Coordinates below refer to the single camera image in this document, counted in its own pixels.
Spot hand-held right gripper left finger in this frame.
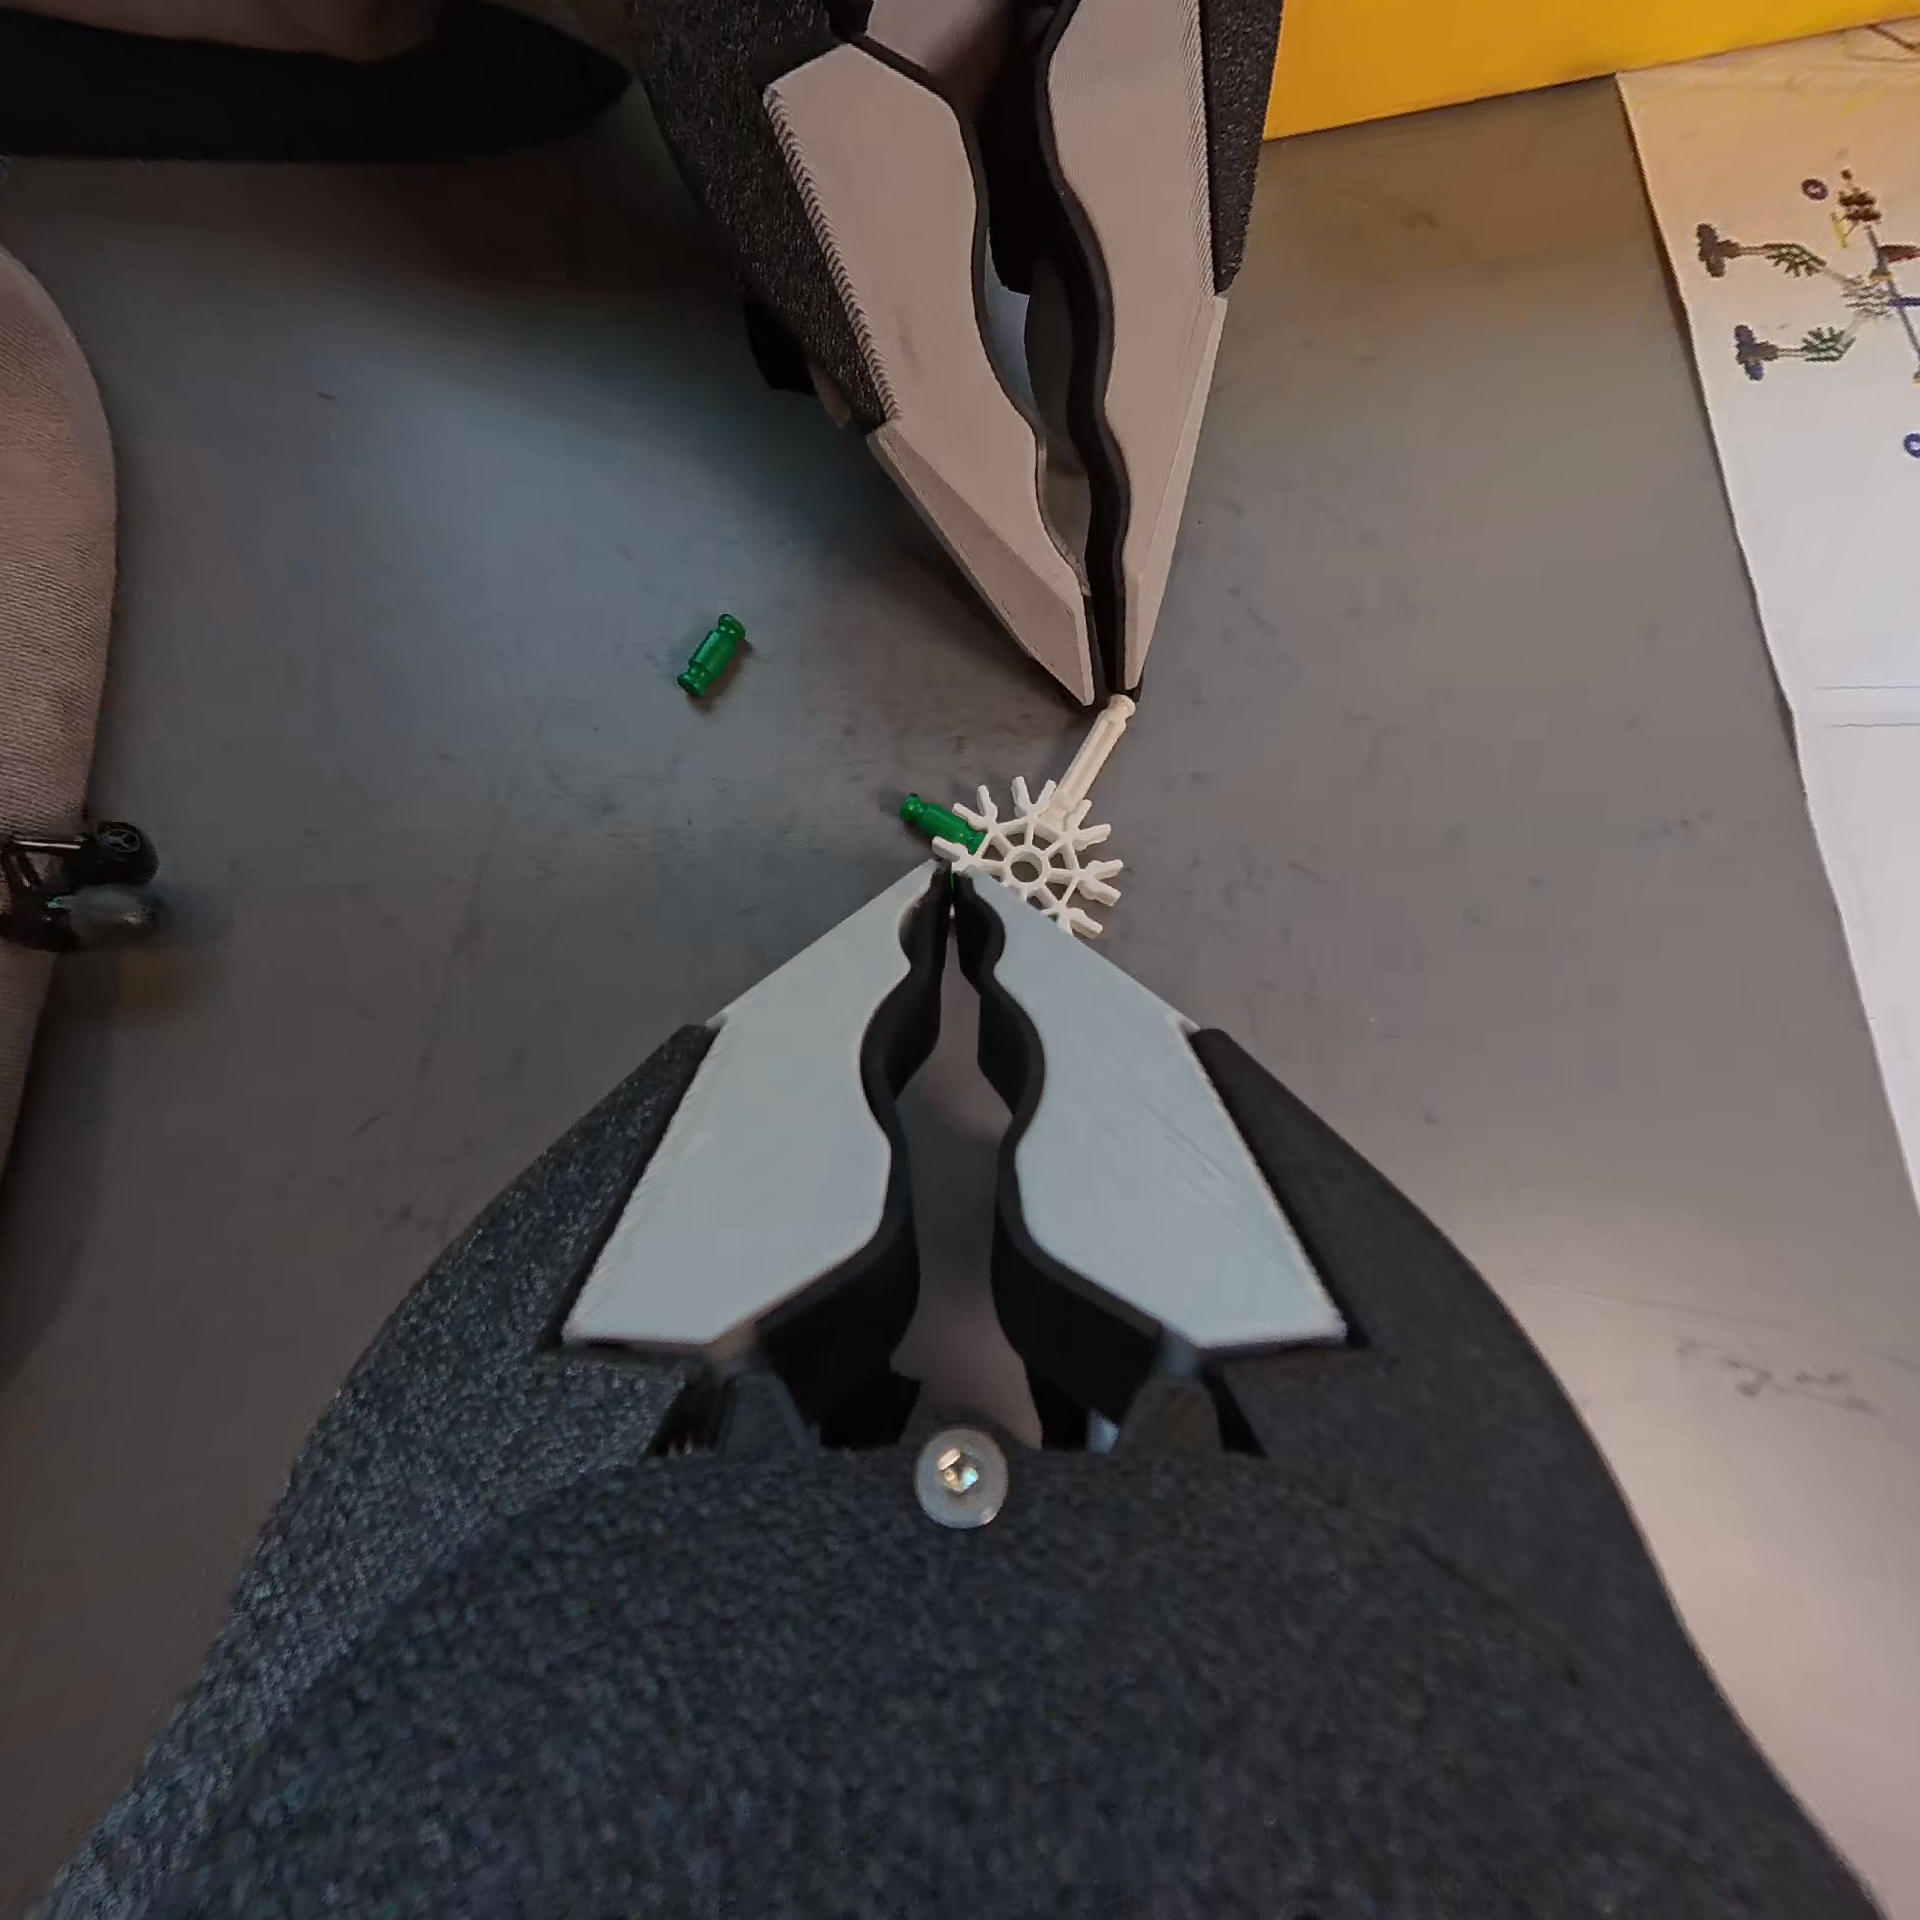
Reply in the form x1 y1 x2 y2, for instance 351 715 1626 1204
559 858 959 1371

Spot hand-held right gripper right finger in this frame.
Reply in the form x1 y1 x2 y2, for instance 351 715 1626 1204
954 864 1353 1365

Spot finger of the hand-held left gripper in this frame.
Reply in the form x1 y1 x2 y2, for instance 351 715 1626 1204
1042 0 1235 698
765 37 1105 711

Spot white snowflake connector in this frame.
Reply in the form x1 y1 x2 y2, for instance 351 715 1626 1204
930 772 1128 942

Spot white plastic rod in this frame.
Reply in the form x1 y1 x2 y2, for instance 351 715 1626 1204
1059 691 1141 802

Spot yellow box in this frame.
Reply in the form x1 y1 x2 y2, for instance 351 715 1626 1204
1270 0 1920 141

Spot black earbuds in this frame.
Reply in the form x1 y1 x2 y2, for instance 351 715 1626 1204
0 817 164 951

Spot printed instruction sheet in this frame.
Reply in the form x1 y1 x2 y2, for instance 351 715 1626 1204
1620 23 1920 1214

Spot person's beige knit top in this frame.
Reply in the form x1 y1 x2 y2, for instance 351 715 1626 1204
0 0 499 1172

